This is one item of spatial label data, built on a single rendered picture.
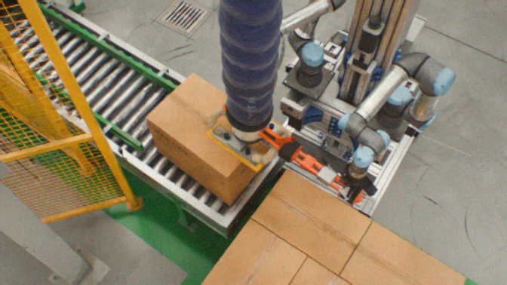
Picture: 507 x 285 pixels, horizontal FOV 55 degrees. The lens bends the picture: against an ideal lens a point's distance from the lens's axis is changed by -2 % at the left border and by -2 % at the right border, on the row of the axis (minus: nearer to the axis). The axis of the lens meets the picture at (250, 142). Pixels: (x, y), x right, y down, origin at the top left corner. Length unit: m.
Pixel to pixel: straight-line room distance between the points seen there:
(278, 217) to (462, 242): 1.41
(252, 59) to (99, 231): 2.12
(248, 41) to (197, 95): 1.13
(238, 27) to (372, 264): 1.68
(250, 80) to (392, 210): 1.99
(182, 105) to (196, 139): 0.24
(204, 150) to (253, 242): 0.61
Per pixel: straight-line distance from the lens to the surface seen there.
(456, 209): 3.83
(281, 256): 2.87
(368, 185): 2.17
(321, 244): 2.91
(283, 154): 2.33
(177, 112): 2.82
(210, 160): 2.64
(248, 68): 1.92
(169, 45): 4.38
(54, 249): 3.00
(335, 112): 2.83
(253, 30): 1.76
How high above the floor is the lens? 3.29
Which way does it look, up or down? 61 degrees down
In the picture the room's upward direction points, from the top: straight up
